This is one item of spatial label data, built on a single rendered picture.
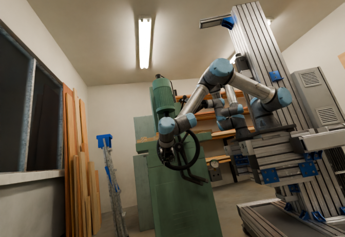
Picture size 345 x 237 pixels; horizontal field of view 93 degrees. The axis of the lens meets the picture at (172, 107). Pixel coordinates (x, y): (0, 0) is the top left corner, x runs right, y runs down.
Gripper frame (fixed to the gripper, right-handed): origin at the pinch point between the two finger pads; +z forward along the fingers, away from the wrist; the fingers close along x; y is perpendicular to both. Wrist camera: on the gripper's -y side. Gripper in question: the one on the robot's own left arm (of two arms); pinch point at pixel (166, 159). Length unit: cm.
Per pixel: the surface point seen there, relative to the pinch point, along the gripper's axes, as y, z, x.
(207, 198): 15.0, 35.5, 26.6
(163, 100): -59, 3, 8
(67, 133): -116, 88, -116
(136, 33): -223, -3, -7
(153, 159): -13.0, 19.7, -7.0
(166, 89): -69, -2, 13
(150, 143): -23.2, 13.9, -8.1
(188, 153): -12.9, 19.8, 19.7
